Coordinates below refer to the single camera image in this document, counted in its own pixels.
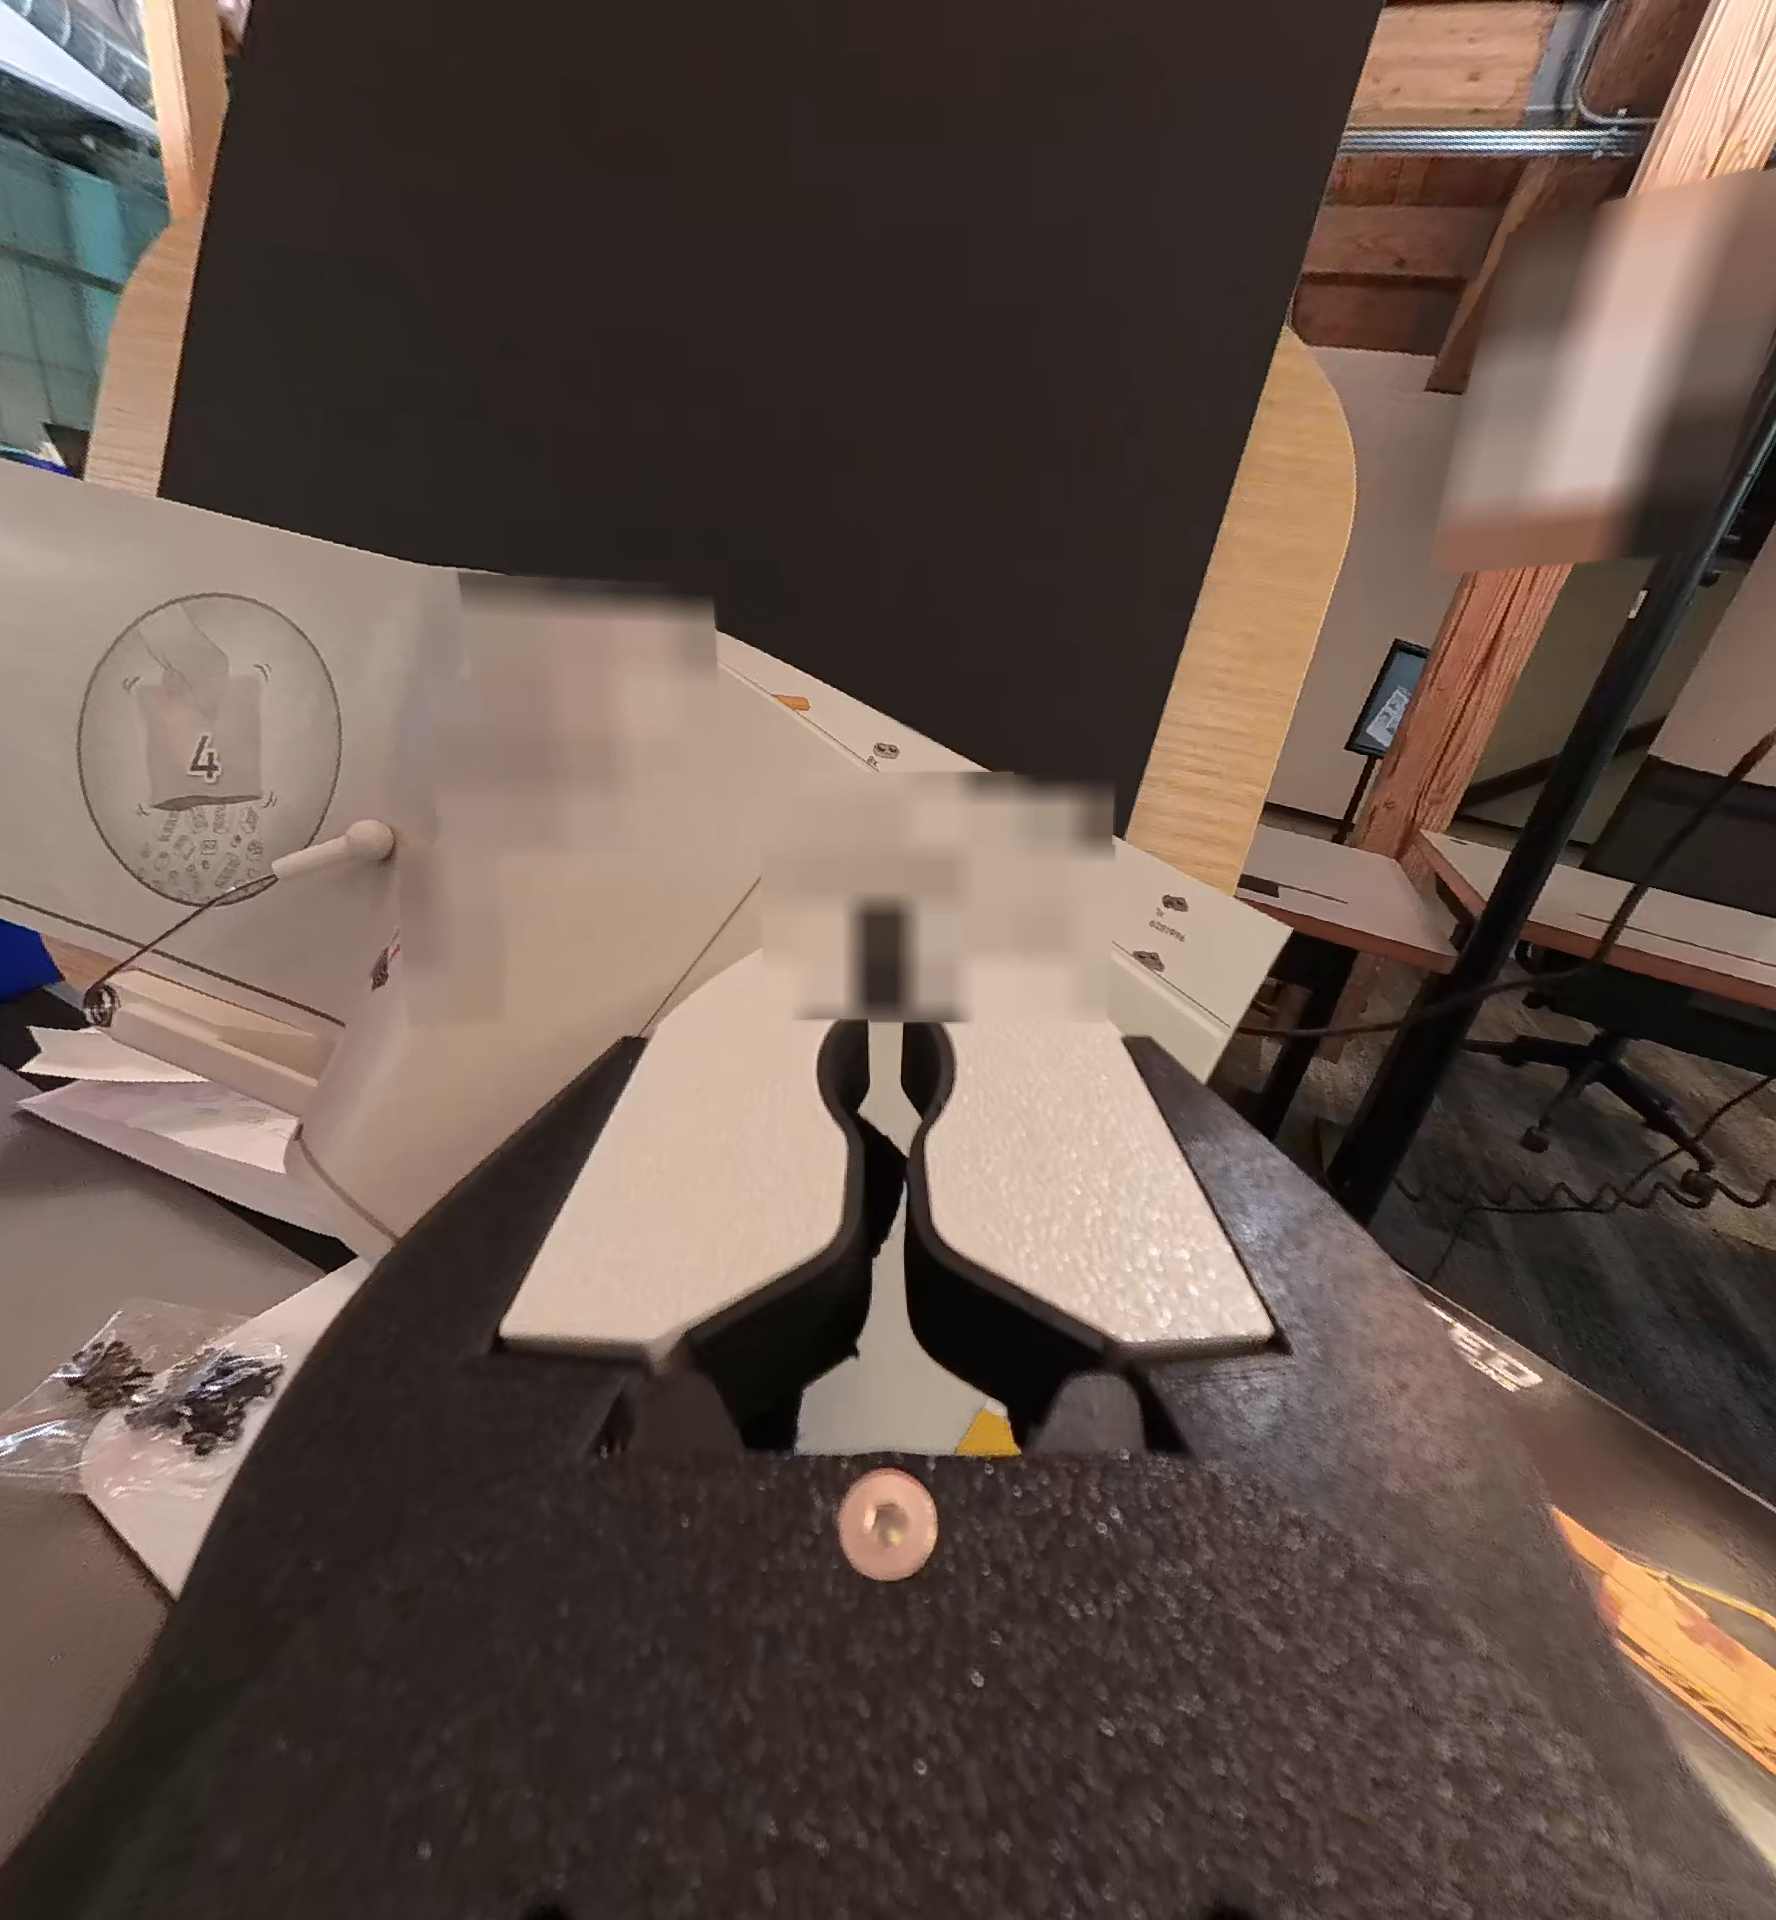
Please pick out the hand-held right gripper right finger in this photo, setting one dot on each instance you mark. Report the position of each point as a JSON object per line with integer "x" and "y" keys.
{"x": 1099, "y": 1187}

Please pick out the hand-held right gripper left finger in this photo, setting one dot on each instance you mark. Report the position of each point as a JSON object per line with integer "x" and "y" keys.
{"x": 693, "y": 1187}

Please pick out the lego instruction booklet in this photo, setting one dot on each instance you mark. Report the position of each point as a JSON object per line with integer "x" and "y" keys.
{"x": 48, "y": 675}

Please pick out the dark lego set box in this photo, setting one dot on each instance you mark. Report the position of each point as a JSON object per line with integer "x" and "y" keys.
{"x": 1700, "y": 1650}

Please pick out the white topped desk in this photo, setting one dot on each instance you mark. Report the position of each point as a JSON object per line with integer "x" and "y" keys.
{"x": 1338, "y": 902}
{"x": 1728, "y": 952}

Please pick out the black metal pole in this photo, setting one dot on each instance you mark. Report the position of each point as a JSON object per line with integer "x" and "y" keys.
{"x": 1524, "y": 902}

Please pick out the clear bag of black parts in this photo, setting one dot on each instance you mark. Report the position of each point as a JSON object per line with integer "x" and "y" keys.
{"x": 182, "y": 1397}

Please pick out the small screen on stand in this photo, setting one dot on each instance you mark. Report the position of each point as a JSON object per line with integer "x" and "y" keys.
{"x": 1390, "y": 705}

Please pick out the black office chair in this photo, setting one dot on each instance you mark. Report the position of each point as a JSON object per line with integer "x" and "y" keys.
{"x": 1700, "y": 841}

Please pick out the black flat panel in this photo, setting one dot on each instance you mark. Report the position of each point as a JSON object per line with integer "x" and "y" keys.
{"x": 753, "y": 302}

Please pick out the metal conduit pipe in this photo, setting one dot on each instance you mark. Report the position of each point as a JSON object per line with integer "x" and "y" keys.
{"x": 1488, "y": 142}

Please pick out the wooden post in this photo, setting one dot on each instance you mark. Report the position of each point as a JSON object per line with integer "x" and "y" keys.
{"x": 1456, "y": 718}

